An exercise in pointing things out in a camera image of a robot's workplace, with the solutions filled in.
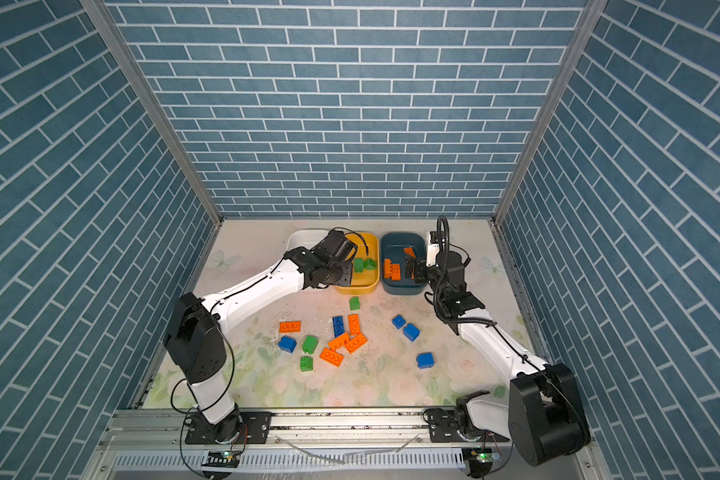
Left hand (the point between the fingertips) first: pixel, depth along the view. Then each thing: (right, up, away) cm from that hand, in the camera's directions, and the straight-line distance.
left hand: (347, 273), depth 88 cm
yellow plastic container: (+5, -4, +7) cm, 10 cm away
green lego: (-11, -21, 0) cm, 24 cm away
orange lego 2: (+2, -21, +1) cm, 21 cm away
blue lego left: (-17, -21, -1) cm, 27 cm away
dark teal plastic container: (+15, +7, +21) cm, 27 cm away
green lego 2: (+6, +2, +16) cm, 18 cm away
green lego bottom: (-11, -25, -5) cm, 28 cm away
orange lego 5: (+14, 0, +14) cm, 20 cm away
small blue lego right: (+15, -15, +4) cm, 22 cm away
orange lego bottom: (-4, -24, -2) cm, 24 cm away
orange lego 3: (+2, -16, +4) cm, 17 cm away
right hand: (+21, +7, -3) cm, 22 cm away
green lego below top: (+1, -11, +8) cm, 14 cm away
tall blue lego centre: (-3, -17, +4) cm, 17 cm away
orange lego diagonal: (-3, -20, -1) cm, 20 cm away
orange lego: (-18, -17, +4) cm, 25 cm away
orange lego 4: (+21, +6, +23) cm, 32 cm away
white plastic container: (-18, +11, +23) cm, 31 cm away
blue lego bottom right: (+23, -25, -3) cm, 34 cm away
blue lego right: (+19, -18, +1) cm, 26 cm away
